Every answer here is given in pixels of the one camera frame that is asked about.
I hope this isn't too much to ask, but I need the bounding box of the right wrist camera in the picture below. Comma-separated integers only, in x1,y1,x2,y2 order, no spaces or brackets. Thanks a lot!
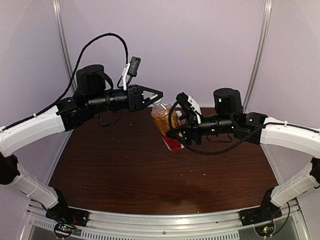
176,92,202,124

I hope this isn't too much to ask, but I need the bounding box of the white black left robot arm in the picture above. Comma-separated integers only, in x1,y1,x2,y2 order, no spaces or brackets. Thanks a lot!
0,63,163,222

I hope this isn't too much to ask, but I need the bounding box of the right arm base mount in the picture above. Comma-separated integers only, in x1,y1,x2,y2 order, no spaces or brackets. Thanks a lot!
239,187,291,239

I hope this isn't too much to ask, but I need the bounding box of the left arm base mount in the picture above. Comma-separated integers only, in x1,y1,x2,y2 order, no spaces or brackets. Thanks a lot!
42,188,89,240

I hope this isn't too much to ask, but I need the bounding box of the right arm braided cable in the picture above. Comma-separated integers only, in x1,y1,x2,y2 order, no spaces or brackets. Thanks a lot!
168,99,320,156

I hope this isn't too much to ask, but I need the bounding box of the left aluminium frame post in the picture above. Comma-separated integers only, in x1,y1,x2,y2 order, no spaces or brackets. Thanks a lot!
52,0,73,78

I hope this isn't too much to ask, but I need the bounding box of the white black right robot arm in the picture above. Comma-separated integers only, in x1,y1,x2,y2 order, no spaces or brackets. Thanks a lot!
166,88,320,221

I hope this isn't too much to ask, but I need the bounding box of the large gold label drink bottle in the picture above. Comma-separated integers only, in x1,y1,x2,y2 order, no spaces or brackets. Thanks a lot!
151,99,184,152

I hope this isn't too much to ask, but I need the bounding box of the aluminium frame post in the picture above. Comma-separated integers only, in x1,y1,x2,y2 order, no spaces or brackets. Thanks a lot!
52,0,73,78
243,0,273,112

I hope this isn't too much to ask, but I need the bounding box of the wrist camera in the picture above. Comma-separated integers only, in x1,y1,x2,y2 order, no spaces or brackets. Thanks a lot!
176,92,202,124
127,56,141,77

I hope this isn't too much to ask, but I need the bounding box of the front aluminium frame rail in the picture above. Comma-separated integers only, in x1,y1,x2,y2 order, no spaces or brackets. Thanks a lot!
22,197,311,240

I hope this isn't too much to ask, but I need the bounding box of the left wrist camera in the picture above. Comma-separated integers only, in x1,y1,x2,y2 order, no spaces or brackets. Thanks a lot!
127,56,141,77

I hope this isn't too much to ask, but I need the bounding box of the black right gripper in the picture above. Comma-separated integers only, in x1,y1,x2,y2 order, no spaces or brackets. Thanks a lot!
166,111,235,145

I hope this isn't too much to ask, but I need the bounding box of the right aluminium frame post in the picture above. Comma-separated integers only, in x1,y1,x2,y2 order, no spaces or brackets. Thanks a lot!
243,0,273,112

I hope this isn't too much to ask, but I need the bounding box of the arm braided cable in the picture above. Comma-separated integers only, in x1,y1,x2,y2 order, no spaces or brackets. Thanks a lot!
0,32,131,131
168,99,320,156

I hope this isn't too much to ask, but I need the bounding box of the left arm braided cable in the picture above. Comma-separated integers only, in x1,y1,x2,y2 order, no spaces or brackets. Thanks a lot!
0,32,131,131

